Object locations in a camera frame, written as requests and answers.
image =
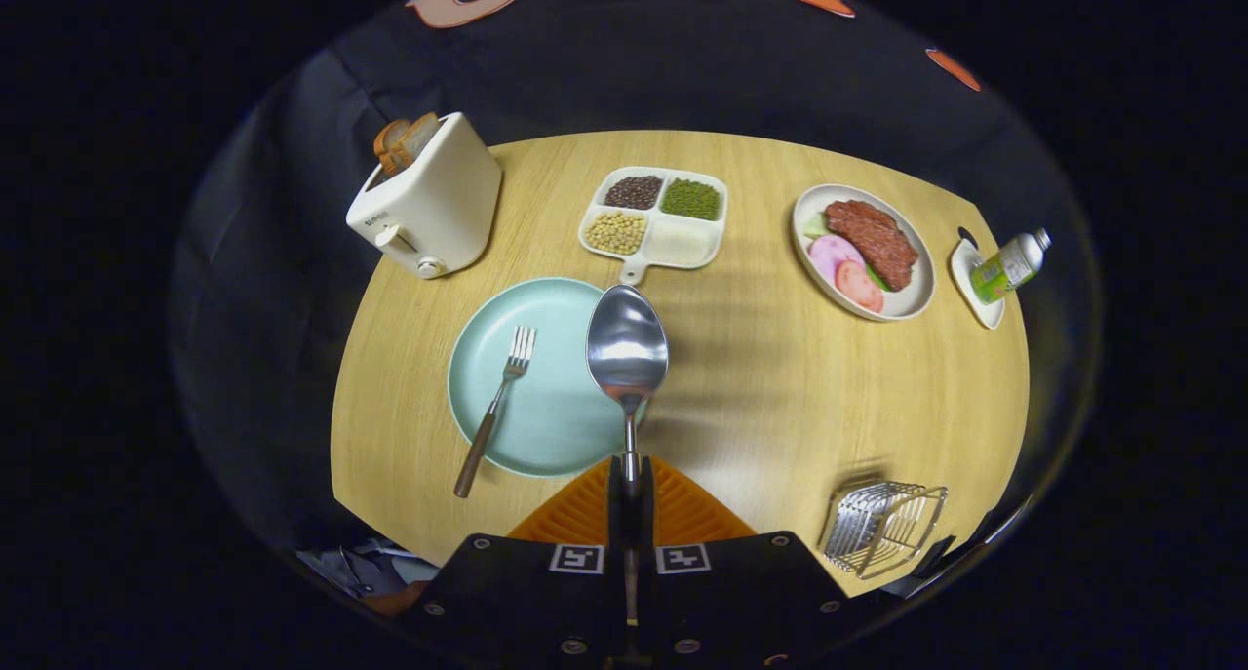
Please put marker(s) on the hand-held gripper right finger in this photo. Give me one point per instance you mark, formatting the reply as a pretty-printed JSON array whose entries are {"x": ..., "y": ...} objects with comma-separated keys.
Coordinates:
[{"x": 643, "y": 524}]

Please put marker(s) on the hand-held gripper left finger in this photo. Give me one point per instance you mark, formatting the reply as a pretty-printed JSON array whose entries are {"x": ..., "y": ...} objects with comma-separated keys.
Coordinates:
[{"x": 616, "y": 514}]

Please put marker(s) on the large metal spoon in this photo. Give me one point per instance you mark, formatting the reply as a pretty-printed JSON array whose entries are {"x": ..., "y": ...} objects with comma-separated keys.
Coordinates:
[{"x": 627, "y": 343}]

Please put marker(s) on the teal round plate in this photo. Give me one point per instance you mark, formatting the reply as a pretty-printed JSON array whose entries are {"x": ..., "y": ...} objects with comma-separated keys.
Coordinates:
[{"x": 546, "y": 426}]

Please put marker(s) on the white divided tray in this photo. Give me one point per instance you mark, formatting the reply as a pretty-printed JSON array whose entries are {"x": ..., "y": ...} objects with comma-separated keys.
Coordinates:
[{"x": 682, "y": 246}]

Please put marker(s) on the yellow soybeans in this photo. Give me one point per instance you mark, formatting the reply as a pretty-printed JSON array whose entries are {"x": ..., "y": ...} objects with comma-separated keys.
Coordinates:
[{"x": 616, "y": 233}]

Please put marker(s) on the pink ham slice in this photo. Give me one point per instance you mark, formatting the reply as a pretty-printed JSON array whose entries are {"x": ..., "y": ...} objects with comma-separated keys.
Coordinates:
[
  {"x": 829, "y": 256},
  {"x": 860, "y": 288}
]

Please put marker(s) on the dark red beans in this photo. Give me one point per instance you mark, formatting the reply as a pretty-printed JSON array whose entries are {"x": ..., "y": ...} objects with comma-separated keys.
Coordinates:
[{"x": 634, "y": 192}]

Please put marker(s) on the green mung beans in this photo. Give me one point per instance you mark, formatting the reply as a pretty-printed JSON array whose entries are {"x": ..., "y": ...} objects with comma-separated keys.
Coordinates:
[{"x": 691, "y": 199}]

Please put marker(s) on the white oval plate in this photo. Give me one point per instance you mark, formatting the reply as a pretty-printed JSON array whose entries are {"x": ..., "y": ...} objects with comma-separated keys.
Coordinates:
[{"x": 905, "y": 302}]

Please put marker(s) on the green lettuce leaf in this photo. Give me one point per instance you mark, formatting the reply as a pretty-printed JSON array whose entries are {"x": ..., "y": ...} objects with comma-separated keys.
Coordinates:
[{"x": 815, "y": 225}]

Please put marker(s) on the white toaster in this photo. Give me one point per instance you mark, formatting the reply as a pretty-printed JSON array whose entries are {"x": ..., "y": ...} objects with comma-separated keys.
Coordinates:
[{"x": 439, "y": 202}]

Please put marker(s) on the red meat steak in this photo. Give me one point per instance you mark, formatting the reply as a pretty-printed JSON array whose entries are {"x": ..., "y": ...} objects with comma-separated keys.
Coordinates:
[{"x": 873, "y": 241}]

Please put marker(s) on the small white dish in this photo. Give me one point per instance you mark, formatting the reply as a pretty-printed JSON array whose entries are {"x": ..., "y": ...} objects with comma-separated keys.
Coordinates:
[{"x": 980, "y": 311}]

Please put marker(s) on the brown bread slice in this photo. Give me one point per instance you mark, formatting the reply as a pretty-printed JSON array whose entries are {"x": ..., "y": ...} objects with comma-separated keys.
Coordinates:
[
  {"x": 417, "y": 136},
  {"x": 390, "y": 143}
]

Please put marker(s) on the green metal bottle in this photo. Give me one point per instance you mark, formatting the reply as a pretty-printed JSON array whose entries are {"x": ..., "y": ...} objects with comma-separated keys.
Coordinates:
[{"x": 1004, "y": 270}]

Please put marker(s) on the black backdrop cloth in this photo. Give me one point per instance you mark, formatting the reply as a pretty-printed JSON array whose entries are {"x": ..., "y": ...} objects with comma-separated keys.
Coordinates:
[{"x": 682, "y": 75}]

